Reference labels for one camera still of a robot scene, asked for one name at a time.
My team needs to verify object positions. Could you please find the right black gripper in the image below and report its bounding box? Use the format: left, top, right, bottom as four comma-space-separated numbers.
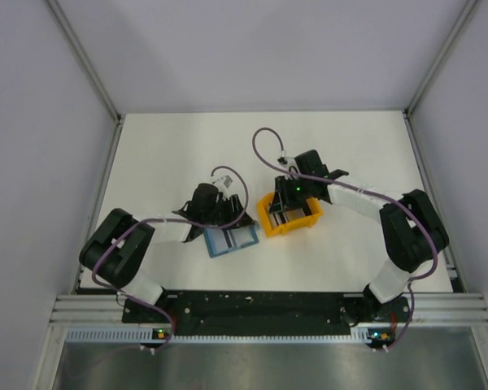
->
269, 176, 312, 215

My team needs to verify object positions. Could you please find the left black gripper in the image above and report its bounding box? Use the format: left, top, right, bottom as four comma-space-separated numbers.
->
203, 194, 255, 231

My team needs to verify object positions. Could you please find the blue leather card holder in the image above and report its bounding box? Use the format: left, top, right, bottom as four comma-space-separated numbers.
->
203, 224, 259, 258

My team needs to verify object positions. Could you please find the white credit card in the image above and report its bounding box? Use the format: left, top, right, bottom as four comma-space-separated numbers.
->
222, 230, 236, 249

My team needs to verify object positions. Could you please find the orange plastic card stand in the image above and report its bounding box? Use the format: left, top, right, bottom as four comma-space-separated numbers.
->
256, 193, 324, 238

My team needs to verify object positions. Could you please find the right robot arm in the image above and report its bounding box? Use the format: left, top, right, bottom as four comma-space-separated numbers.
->
268, 149, 449, 322

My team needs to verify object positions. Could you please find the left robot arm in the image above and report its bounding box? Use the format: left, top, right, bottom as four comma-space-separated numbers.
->
79, 181, 254, 323

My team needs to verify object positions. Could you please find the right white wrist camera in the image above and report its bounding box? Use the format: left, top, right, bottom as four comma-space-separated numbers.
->
277, 152, 298, 179

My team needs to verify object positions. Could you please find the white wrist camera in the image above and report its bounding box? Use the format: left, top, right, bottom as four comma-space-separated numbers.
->
210, 175, 233, 191
277, 152, 298, 179

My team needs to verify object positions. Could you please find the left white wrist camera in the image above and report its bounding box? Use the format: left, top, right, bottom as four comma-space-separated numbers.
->
210, 175, 233, 191

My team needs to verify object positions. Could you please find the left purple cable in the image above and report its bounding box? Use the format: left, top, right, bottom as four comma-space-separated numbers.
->
92, 165, 251, 353

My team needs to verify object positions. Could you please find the purple cable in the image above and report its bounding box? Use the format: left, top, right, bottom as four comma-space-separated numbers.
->
92, 165, 251, 353
251, 128, 439, 353

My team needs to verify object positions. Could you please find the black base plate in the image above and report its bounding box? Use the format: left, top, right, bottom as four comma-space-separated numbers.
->
122, 290, 410, 336

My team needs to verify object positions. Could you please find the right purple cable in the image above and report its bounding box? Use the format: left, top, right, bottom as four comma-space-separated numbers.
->
251, 128, 439, 353

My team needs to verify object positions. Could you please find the grey cable duct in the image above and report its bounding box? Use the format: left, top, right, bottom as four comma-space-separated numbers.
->
66, 327, 372, 345

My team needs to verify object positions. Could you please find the aluminium frame rail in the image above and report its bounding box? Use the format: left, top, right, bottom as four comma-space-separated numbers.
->
50, 291, 488, 326

